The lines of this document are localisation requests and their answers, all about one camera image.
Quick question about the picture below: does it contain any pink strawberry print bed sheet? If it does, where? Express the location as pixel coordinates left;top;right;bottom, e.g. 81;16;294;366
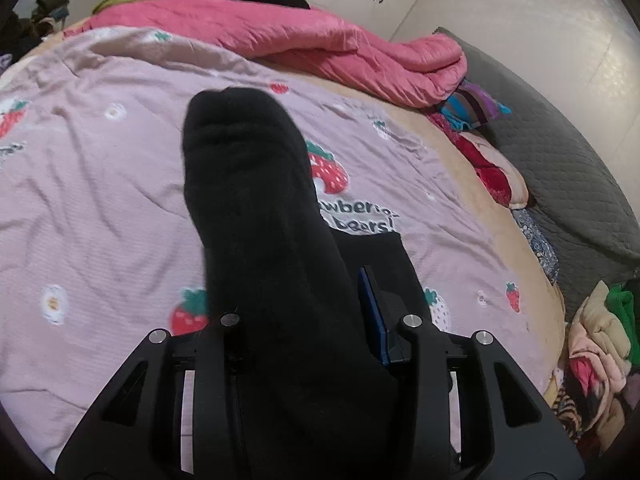
0;25;561;476

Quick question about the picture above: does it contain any pink quilt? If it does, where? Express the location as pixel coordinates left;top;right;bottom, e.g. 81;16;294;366
62;0;469;108

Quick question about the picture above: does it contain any dark patterned garment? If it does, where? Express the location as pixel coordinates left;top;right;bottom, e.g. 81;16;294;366
550;382;632;457

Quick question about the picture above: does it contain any colourful striped cloth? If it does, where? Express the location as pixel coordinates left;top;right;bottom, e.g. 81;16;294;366
439;79;513;132

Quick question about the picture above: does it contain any beige garment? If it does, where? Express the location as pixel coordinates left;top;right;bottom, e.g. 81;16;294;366
567;290;632;378

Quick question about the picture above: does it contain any red cloth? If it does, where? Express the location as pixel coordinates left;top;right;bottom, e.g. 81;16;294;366
425;110;527;209

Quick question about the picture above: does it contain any black sweater with orange patches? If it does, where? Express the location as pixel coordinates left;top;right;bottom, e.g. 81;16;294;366
181;86;437;480

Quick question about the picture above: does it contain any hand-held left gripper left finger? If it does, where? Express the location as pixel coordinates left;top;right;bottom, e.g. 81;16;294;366
55;312;243;480

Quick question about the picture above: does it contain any blue floral cloth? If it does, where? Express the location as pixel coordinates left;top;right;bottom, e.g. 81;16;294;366
512;207;561;286

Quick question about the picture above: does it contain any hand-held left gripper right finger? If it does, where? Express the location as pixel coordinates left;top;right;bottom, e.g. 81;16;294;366
359;265;587;480

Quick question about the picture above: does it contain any green garment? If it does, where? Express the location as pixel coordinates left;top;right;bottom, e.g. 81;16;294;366
604;282;640;343

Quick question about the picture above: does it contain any grey quilted pillow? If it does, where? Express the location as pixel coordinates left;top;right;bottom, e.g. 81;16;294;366
435;27;640;321

